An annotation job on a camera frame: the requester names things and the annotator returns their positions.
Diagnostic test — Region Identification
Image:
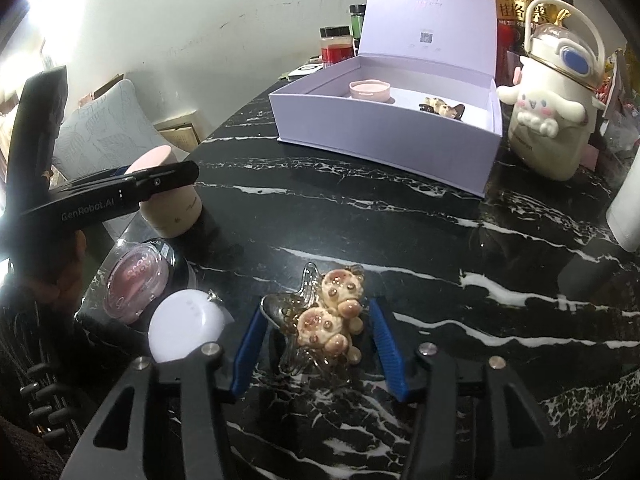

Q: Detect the white cinnamoroll water bottle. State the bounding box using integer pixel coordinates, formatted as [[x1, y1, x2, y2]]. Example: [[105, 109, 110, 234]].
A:
[[497, 0, 605, 181]]

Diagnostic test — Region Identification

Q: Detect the white round case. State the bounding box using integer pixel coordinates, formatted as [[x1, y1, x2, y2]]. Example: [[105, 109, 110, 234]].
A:
[[148, 289, 234, 363]]

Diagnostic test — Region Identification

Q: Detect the red spice jar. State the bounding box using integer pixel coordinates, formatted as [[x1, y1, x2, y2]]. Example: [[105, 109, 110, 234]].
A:
[[319, 25, 355, 66]]

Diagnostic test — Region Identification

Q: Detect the white paper roll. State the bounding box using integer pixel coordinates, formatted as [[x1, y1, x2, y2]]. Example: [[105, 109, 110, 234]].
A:
[[605, 153, 640, 252]]

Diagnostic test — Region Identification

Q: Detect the clear bear hair clip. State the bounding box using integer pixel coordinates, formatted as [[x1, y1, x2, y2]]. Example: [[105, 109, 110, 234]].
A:
[[260, 262, 364, 388]]

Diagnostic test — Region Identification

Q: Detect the dark bear hair clip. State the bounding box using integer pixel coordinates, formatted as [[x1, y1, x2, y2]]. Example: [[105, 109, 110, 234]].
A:
[[419, 98, 465, 120]]

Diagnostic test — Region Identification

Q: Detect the open lavender gift box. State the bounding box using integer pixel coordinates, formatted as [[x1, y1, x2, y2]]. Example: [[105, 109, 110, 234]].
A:
[[269, 0, 502, 196]]

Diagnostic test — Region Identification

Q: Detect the grey leaf pattern cushion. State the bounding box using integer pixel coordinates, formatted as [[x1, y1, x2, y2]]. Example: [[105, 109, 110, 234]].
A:
[[53, 79, 167, 180]]

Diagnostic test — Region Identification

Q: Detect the green jar black lid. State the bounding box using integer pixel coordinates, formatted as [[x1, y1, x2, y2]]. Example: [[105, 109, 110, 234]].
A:
[[349, 4, 366, 53]]

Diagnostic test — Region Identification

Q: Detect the white card tin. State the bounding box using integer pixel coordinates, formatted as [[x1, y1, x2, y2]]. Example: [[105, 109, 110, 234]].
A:
[[286, 63, 323, 80]]

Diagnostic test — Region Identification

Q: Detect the pink blush compact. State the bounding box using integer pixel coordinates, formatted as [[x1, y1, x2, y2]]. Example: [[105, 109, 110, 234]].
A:
[[103, 238, 196, 325]]

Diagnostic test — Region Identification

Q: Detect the pink round lidded jar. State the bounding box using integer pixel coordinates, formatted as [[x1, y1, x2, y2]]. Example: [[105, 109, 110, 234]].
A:
[[348, 79, 394, 103]]

